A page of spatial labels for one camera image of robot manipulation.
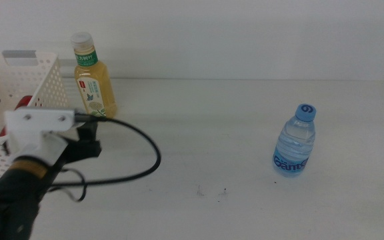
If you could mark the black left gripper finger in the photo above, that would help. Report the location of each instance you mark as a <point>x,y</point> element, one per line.
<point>88,133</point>

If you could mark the yellow tea bottle green label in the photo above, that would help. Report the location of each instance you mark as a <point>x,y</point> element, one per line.
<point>95,86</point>

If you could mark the red cola can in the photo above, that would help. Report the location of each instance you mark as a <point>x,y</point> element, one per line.
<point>23,101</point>

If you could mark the clear water bottle blue cap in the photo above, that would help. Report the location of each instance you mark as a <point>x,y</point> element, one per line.
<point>293,146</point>

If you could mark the white perforated plastic basket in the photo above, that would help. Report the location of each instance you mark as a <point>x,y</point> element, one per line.
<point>50,83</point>

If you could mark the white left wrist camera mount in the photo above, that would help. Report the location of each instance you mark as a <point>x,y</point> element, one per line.
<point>38,120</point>

